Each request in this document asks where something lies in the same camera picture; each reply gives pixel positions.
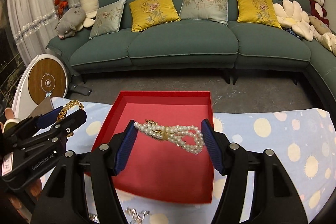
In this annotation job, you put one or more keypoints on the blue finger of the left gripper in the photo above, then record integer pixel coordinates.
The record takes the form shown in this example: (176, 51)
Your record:
(72, 122)
(48, 119)

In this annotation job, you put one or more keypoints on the white sheer curtain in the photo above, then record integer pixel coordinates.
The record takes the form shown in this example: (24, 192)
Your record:
(32, 24)

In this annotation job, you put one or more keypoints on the red monkey plush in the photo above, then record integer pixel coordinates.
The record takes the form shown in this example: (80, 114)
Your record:
(318, 10)

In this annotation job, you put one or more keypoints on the grey-green cushion right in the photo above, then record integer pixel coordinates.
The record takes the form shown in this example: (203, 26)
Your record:
(213, 10)

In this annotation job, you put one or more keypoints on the red shallow box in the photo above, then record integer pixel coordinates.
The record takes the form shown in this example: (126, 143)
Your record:
(159, 169)

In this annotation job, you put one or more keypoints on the yellow cushion left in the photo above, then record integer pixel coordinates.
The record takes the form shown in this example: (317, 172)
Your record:
(148, 13)

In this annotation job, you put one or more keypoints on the yellow cushion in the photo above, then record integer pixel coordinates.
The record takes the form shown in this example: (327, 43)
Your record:
(257, 11)
(148, 13)

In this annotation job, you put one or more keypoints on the beige small cushion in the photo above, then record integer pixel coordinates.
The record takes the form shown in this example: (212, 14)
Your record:
(320, 27)

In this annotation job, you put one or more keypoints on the white flower cushion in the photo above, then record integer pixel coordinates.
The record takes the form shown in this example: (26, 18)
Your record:
(291, 15)

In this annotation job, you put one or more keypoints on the cream satin blanket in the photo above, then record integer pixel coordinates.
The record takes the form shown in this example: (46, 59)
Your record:
(328, 40)

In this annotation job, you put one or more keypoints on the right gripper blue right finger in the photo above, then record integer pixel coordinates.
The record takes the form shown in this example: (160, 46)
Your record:
(212, 145)

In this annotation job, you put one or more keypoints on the yellow cushion right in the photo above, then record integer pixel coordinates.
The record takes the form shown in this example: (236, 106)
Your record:
(257, 11)

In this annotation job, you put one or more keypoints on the gold chain bangle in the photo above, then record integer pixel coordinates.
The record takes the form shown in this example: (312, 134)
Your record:
(63, 113)

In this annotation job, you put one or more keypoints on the green sectional sofa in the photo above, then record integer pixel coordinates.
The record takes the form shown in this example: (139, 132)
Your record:
(191, 43)

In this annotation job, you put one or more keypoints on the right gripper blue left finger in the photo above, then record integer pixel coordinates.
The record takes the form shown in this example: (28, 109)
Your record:
(122, 146)

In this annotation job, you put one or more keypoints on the grey-green cushion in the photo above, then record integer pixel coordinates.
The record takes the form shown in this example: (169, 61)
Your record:
(213, 10)
(108, 19)

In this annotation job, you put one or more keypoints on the planet print blue tablecloth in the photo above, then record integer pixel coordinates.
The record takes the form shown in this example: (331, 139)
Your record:
(303, 140)

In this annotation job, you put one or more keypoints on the brown cloth pad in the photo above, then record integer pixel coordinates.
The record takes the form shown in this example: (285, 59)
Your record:
(43, 108)

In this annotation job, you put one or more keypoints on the white exercise machine wood disc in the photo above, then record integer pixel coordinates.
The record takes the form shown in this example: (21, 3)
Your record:
(45, 76)

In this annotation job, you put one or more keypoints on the red fish plush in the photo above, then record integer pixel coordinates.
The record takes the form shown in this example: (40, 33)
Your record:
(60, 7)

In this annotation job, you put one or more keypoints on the grey pig plush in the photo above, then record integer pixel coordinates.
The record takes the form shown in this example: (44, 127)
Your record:
(70, 23)

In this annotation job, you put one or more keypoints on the grey-green cushion left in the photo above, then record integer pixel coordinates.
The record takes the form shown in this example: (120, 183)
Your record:
(108, 19)

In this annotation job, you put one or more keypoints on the white mushroom toy mirror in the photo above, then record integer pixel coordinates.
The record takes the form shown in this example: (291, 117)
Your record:
(11, 121)

